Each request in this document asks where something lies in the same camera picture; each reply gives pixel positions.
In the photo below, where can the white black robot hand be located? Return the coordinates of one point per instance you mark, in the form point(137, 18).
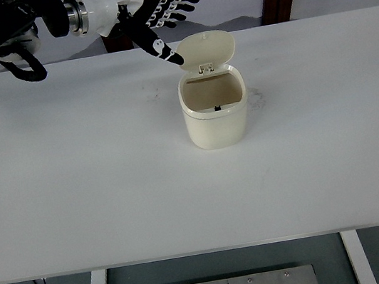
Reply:
point(100, 10)

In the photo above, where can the cream plastic trash bin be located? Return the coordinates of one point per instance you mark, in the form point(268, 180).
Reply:
point(216, 130)

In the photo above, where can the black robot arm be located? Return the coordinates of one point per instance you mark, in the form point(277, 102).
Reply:
point(54, 15)

